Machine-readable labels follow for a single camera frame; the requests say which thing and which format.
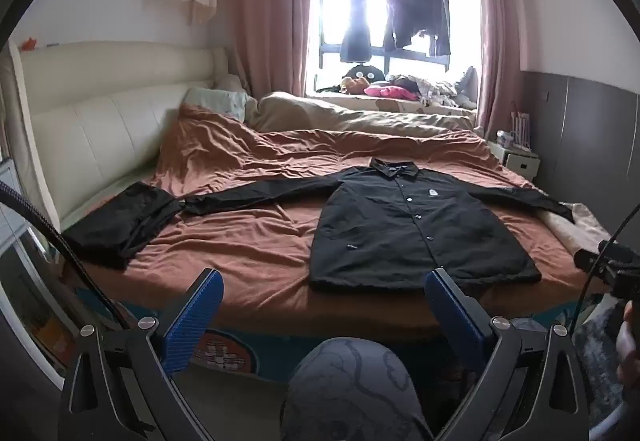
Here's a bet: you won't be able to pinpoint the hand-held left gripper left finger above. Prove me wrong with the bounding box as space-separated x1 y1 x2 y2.
59 268 226 441

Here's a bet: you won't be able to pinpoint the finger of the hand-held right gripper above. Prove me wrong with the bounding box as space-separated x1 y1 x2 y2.
574 248 608 273

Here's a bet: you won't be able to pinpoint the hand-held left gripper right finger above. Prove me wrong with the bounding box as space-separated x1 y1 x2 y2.
424 267 593 441

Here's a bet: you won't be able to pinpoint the black button jacket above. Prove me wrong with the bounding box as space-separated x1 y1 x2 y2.
182 158 575 293

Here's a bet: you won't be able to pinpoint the pile of clothes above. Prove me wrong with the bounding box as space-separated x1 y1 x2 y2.
390 66 478 108

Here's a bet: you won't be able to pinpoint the person's right hand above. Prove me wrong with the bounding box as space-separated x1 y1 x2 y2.
616 300 640 388

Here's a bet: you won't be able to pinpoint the cream mattress cover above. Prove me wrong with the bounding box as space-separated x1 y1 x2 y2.
545 202 612 255

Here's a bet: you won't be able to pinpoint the grey patterned rug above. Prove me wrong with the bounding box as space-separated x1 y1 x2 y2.
570 295 627 374

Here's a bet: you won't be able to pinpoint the white nightstand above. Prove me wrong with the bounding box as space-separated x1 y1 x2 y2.
492 141 542 183

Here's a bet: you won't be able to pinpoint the black folded pants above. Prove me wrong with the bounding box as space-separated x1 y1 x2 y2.
62 182 188 270

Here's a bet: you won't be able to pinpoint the person's leg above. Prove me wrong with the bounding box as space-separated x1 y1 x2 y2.
280 338 434 441

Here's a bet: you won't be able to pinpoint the pink desk rack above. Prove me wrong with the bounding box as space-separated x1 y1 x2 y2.
507 108 532 150

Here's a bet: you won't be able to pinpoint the brown duvet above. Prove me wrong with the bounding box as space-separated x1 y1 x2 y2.
112 104 566 328

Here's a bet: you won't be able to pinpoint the light green pillow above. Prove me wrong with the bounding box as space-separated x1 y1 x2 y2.
182 86 251 123

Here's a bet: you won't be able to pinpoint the cream padded headboard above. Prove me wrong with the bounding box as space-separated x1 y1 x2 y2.
5 40 236 233

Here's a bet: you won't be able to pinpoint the pink cloth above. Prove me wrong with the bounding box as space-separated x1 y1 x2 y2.
364 84 419 101

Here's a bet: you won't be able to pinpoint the pink curtain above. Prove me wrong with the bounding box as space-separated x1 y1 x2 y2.
220 0 321 98
475 0 523 137

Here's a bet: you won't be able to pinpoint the beige blanket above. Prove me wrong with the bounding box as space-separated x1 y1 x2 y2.
247 91 478 139

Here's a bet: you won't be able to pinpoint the black plush toy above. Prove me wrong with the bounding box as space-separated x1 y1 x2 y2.
350 64 386 85

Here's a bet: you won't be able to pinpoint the dark hanging garment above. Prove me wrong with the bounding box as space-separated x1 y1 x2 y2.
382 0 416 51
340 0 374 63
406 0 452 58

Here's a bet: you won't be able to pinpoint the window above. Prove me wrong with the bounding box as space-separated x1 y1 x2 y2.
316 0 449 93

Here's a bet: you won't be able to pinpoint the black cable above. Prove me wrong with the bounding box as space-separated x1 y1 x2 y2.
0 181 132 330
565 205 640 337

